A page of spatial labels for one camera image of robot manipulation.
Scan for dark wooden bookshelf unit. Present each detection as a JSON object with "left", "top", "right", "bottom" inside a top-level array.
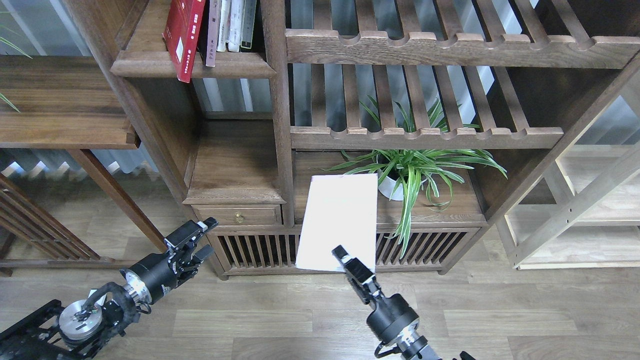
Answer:
[{"left": 64, "top": 0, "right": 639, "bottom": 280}]

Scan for light wooden shelf unit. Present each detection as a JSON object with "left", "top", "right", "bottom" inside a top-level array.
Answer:
[{"left": 496, "top": 74, "right": 640, "bottom": 270}]

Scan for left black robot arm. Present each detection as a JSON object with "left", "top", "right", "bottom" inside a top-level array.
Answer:
[{"left": 1, "top": 218, "right": 218, "bottom": 360}]

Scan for green spider plant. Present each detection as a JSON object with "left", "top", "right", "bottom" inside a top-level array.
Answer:
[{"left": 325, "top": 95, "right": 508, "bottom": 259}]

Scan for dark green upright book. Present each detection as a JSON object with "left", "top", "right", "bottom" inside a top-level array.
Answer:
[{"left": 240, "top": 0, "right": 258, "bottom": 53}]

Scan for white bar on floor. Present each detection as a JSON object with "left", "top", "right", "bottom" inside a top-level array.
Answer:
[{"left": 89, "top": 288, "right": 106, "bottom": 308}]

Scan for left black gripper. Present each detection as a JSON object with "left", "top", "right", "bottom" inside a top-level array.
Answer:
[{"left": 120, "top": 217, "right": 218, "bottom": 305}]

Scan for green leaves at left edge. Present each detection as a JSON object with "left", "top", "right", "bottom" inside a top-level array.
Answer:
[{"left": 0, "top": 35, "right": 33, "bottom": 113}]

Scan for dark slatted wooden rack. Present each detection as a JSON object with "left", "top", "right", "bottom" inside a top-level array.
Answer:
[{"left": 0, "top": 175, "right": 119, "bottom": 269}]

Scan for white plant pot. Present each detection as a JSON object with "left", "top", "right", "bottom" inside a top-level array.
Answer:
[{"left": 377, "top": 170, "right": 404, "bottom": 202}]

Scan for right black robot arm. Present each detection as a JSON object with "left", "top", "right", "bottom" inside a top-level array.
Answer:
[{"left": 332, "top": 245, "right": 441, "bottom": 360}]

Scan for red book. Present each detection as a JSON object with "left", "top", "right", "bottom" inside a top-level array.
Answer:
[{"left": 162, "top": 0, "right": 206, "bottom": 84}]

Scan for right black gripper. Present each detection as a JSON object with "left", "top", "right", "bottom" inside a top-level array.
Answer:
[{"left": 332, "top": 244, "right": 419, "bottom": 347}]

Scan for white book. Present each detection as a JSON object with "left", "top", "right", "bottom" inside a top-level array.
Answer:
[
  {"left": 295, "top": 173, "right": 378, "bottom": 272},
  {"left": 215, "top": 0, "right": 232, "bottom": 52},
  {"left": 227, "top": 0, "right": 245, "bottom": 53}
]

